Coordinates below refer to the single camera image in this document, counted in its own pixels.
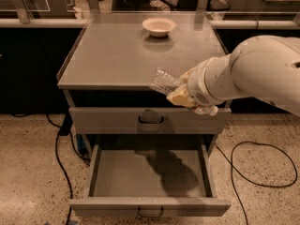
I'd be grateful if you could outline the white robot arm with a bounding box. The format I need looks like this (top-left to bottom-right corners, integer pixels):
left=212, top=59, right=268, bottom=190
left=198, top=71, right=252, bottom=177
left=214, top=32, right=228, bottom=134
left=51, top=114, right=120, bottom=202
left=167, top=36, right=300, bottom=116

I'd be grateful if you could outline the black floor cable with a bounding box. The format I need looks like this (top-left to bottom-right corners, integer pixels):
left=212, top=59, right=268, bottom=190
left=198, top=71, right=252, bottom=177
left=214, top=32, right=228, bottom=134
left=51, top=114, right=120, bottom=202
left=10, top=112, right=92, bottom=225
left=215, top=140, right=299, bottom=225

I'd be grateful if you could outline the black lower drawer handle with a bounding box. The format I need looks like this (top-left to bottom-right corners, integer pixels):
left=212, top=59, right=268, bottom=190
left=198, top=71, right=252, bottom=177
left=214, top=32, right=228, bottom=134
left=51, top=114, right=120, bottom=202
left=137, top=207, right=164, bottom=218

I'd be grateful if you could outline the closed upper grey drawer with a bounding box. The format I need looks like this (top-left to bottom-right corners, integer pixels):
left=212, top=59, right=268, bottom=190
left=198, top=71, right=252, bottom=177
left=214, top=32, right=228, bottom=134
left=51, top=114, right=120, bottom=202
left=69, top=107, right=231, bottom=134

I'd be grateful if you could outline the black floor cable right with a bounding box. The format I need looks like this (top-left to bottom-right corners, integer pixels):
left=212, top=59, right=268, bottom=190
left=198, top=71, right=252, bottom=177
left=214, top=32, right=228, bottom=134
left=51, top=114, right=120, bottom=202
left=215, top=140, right=299, bottom=225

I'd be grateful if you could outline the black drawer handle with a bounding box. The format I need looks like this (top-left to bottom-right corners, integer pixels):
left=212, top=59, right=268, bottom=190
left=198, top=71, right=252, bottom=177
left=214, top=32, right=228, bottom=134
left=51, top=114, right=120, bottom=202
left=138, top=116, right=164, bottom=125
left=137, top=207, right=164, bottom=218

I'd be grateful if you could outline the white horizontal rail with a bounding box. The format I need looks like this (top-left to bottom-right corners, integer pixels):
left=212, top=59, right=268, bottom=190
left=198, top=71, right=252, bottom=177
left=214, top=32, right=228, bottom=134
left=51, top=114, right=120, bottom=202
left=0, top=19, right=300, bottom=30

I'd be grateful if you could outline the open lower grey drawer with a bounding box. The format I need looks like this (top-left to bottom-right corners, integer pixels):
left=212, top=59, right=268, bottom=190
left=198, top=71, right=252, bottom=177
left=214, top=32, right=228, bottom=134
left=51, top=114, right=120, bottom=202
left=70, top=146, right=231, bottom=218

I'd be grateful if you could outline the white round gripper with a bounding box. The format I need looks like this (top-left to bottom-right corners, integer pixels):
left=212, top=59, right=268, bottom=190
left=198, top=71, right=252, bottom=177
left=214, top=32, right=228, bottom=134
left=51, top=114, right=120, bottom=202
left=167, top=59, right=222, bottom=108

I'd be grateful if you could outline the white paper bowl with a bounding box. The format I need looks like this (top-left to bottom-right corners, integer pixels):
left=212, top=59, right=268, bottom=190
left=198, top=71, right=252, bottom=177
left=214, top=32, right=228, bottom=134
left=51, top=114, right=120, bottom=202
left=142, top=17, right=176, bottom=38

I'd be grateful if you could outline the black floor cable left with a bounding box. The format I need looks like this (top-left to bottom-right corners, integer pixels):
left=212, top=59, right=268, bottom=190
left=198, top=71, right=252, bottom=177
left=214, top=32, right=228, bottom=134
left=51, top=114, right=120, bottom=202
left=10, top=112, right=92, bottom=225

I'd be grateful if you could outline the clear plastic water bottle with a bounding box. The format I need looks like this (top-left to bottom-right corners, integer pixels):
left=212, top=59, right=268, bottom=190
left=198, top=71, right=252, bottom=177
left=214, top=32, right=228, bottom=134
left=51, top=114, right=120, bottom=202
left=150, top=67, right=218, bottom=116

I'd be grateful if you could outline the grey drawer cabinet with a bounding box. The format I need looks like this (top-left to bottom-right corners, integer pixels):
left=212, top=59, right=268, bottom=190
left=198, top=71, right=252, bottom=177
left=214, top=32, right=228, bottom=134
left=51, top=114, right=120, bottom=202
left=58, top=12, right=226, bottom=150

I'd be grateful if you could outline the black upper drawer handle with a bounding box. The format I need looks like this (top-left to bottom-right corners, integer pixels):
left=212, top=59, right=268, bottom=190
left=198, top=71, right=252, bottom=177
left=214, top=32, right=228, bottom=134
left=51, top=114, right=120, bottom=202
left=138, top=116, right=164, bottom=125

